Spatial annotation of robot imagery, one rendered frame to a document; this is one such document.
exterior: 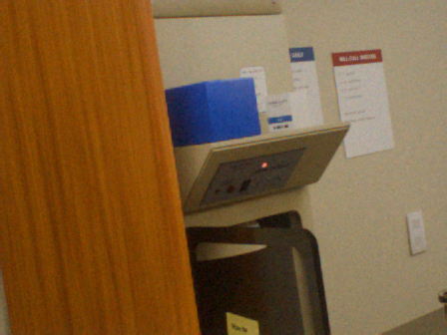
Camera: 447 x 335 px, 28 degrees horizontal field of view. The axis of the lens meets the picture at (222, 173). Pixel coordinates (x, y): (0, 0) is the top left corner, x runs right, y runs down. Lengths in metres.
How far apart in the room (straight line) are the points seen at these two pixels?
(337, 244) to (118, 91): 1.14
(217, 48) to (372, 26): 1.09
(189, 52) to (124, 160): 0.22
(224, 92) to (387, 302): 1.27
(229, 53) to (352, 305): 1.05
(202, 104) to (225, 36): 0.21
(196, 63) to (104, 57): 0.18
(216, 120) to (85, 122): 0.21
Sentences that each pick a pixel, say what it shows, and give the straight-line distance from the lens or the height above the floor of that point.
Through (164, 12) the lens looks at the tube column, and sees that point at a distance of 1.42.
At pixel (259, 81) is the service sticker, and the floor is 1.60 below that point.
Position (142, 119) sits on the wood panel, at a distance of 1.27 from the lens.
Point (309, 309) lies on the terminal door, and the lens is 1.16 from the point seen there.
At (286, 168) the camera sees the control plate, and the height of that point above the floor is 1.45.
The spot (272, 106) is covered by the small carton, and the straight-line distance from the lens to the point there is 1.48.
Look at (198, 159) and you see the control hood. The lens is 1.31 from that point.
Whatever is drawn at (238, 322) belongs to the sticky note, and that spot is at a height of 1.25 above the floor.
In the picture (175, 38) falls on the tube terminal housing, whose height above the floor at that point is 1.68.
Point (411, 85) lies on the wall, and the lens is 2.62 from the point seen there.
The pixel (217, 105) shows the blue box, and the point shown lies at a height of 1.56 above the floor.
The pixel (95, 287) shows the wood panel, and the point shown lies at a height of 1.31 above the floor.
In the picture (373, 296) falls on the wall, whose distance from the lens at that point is 2.44.
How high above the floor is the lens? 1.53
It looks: 3 degrees down
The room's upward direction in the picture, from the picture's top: 8 degrees counter-clockwise
